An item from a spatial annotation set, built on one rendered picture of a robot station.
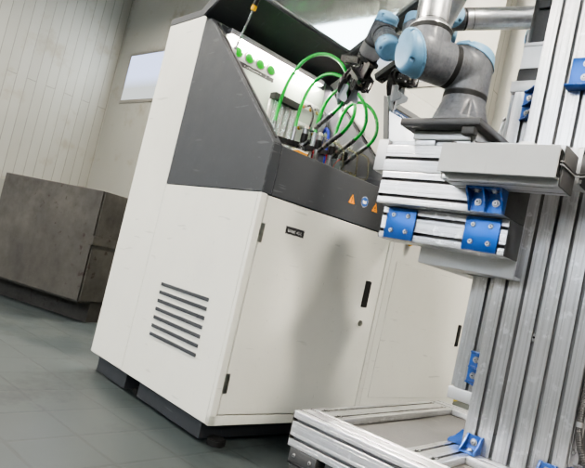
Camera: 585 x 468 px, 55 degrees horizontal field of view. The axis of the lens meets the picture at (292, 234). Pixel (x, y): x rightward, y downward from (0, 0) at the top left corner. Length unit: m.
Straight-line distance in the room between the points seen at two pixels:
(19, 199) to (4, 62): 5.25
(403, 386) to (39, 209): 2.43
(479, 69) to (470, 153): 0.32
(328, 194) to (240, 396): 0.72
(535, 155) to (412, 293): 1.21
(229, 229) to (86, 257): 1.75
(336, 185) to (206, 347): 0.69
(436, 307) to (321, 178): 0.92
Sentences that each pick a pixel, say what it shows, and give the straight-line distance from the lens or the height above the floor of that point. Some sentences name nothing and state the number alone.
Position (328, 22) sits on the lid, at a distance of 2.46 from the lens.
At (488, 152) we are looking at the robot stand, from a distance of 1.31.
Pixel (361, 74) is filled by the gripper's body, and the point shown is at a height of 1.28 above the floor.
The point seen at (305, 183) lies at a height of 0.86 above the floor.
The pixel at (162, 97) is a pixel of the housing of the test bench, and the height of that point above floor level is 1.15.
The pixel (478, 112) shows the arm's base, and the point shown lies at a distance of 1.55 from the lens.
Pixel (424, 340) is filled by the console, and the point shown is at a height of 0.41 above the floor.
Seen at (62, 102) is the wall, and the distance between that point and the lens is 9.30.
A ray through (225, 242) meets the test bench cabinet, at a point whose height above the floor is 0.62.
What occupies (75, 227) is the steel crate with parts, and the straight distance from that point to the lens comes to 3.53.
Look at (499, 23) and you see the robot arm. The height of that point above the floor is 1.54.
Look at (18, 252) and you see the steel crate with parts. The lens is 3.84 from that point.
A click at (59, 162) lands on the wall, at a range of 9.26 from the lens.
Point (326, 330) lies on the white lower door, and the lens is 2.00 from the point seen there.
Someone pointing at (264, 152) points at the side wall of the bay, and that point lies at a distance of 1.76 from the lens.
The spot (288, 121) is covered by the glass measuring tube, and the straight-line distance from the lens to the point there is 2.49.
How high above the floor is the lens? 0.59
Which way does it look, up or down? 3 degrees up
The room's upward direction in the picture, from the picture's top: 13 degrees clockwise
